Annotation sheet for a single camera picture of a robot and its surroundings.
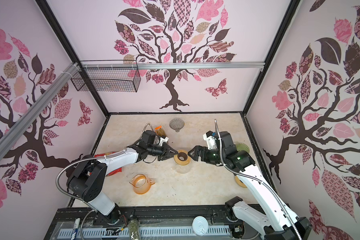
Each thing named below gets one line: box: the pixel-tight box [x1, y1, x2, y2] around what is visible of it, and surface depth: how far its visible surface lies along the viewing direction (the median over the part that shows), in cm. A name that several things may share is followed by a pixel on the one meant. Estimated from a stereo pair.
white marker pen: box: [71, 217, 81, 240], surface depth 71 cm
